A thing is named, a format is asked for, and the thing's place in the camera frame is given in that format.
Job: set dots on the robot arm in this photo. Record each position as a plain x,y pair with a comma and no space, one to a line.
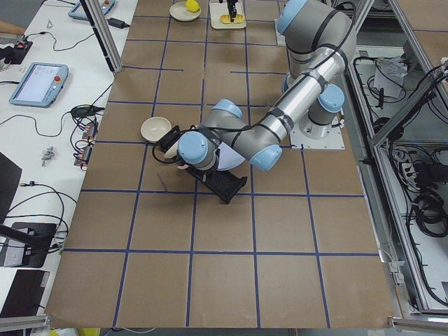
320,42

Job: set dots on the cream bowl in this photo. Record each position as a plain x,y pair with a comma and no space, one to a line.
153,129

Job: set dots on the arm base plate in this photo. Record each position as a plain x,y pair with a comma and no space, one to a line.
308,135
280,27

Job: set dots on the cream plate in rack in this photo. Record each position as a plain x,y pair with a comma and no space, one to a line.
171,153

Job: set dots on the white plate under lemon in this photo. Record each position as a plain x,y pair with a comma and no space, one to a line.
179,12

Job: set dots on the black laptop computer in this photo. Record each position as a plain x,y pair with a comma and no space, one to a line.
26,247

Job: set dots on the white paper bag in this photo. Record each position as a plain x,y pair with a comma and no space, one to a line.
389,77

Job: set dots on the black dish rack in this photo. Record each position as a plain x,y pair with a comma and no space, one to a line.
224,183

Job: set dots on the yellow lemon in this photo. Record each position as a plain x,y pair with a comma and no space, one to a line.
192,6

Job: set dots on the blue plate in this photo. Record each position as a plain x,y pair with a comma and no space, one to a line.
228,158

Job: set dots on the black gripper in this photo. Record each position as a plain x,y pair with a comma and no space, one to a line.
181,163
231,5

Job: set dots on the aluminium frame post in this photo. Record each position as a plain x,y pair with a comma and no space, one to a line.
103,34

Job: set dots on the orange striped bread loaf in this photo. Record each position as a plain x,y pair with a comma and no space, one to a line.
227,19

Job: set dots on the white rectangular tray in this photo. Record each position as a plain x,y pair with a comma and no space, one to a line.
218,8

